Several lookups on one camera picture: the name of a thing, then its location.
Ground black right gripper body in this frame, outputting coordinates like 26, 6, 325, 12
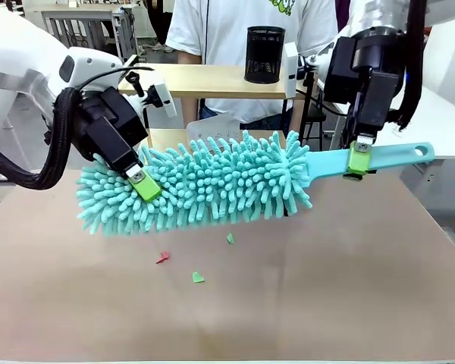
324, 32, 405, 141

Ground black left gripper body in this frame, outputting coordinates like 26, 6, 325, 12
75, 86, 149, 175

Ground teal chenille duster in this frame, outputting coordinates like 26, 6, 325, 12
75, 128, 436, 238

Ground wooden shelf with black legs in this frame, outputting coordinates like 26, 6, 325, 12
117, 62, 322, 152

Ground black chair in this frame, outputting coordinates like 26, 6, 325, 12
302, 100, 348, 152

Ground white perforated plastic piece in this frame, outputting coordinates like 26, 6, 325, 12
185, 112, 242, 144

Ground grey metal background desk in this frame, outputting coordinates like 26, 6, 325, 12
22, 0, 138, 64

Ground background person dark trousers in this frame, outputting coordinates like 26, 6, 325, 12
146, 0, 176, 53

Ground black mesh pen holder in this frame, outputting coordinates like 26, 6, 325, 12
244, 25, 287, 85

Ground person in white t-shirt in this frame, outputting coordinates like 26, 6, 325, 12
165, 0, 339, 133

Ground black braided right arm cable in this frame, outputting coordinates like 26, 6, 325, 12
397, 0, 428, 132

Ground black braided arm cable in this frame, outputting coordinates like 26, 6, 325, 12
397, 0, 428, 132
0, 87, 83, 191

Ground thin black camera cable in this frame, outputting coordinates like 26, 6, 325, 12
77, 66, 155, 94

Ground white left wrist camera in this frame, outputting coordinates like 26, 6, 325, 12
124, 71, 178, 119

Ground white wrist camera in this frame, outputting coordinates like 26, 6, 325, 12
283, 41, 320, 100
124, 71, 178, 119

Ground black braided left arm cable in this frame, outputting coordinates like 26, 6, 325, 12
0, 87, 83, 191

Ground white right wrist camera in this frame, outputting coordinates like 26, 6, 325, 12
283, 41, 320, 100

